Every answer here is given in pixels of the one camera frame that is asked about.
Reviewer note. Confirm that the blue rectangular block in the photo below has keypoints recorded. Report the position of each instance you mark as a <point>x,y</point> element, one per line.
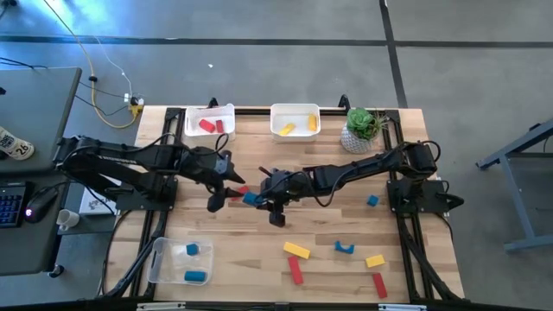
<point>249,198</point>

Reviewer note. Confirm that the black aluminium table frame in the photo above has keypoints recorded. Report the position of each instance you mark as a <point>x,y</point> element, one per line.
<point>252,111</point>

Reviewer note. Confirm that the clear plastic bin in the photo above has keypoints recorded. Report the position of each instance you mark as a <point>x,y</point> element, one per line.
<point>162,263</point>

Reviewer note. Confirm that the yellow cylinder block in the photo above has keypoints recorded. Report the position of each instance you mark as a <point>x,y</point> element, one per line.
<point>312,122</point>

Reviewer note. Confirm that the white plastic bin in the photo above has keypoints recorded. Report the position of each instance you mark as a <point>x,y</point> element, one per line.
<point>192,113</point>
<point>298,113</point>

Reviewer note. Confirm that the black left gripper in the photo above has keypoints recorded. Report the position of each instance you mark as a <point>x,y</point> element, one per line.
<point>205,166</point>

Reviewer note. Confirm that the white printed sheet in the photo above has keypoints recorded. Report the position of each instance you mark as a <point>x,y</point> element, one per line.
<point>93,206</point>

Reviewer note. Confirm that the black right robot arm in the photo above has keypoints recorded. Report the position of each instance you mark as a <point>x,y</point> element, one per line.
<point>358,170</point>

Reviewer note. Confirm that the black computer mouse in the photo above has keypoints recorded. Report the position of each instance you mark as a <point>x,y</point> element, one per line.
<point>41,205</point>

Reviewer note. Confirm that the blue cylinder block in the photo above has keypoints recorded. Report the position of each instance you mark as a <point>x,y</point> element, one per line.
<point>195,276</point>

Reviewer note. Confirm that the black table clamp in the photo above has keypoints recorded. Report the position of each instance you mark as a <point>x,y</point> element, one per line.
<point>212,103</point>
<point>344,101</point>

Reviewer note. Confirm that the silver bracket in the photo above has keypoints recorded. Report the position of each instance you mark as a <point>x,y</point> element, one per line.
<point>402,307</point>
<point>160,306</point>

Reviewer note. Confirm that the succulent in patterned pot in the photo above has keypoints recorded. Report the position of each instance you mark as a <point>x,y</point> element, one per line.
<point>356,144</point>

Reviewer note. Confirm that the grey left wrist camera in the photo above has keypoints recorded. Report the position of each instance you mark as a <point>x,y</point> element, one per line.
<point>222,164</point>

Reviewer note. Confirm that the blue cube block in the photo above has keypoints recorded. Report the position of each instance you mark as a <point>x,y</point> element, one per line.
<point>192,249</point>
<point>372,200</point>

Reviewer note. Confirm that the long yellow block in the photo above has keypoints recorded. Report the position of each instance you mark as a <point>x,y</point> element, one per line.
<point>296,250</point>

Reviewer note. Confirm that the small red block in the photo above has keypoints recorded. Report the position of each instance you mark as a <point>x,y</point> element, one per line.
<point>219,126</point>

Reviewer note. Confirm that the blue arch block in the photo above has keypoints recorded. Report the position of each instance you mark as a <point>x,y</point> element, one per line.
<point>344,250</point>

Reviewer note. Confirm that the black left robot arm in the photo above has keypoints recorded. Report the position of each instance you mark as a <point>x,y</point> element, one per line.
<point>129,155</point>

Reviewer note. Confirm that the long red block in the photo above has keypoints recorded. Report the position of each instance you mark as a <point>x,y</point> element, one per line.
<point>379,285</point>
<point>295,270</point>

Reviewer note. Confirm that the white printed bottle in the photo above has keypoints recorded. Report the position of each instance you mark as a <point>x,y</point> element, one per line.
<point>17,147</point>

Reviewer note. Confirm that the grey metal table stand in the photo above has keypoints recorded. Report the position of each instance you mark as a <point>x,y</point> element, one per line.
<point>517,198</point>

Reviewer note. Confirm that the black desk caster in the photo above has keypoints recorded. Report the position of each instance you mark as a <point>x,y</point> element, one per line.
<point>56,271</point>

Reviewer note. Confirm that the red rectangular block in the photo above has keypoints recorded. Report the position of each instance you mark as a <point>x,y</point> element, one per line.
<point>207,125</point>
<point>244,190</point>

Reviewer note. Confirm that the dark grey desk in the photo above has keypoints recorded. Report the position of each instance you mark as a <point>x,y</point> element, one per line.
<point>26,250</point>

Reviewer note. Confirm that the yellow power plug block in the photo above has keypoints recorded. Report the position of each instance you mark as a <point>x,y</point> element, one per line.
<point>135,105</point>

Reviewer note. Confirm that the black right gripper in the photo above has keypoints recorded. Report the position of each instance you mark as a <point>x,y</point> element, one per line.
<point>285,185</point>

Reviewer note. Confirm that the yellow rectangular block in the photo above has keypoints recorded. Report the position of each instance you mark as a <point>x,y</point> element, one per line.
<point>287,129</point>
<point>375,261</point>

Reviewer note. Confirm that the backlit keyboard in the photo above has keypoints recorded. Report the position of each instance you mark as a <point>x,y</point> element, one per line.
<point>10,207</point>

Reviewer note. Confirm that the white cup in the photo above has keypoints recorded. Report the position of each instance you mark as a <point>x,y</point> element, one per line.
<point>68,219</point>

